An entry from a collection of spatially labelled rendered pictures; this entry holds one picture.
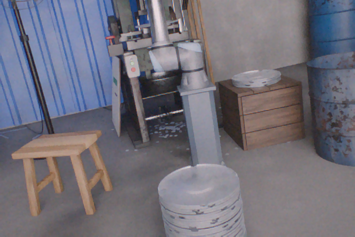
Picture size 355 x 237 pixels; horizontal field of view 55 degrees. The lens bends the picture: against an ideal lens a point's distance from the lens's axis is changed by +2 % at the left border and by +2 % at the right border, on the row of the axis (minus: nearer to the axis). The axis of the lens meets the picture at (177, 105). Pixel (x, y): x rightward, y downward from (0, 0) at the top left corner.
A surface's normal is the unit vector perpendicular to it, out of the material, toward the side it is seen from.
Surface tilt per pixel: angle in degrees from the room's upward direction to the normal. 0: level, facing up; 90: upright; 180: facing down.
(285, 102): 90
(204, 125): 90
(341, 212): 0
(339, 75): 92
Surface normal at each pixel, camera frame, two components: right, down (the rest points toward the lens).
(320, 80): -0.89, 0.29
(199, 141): 0.10, 0.25
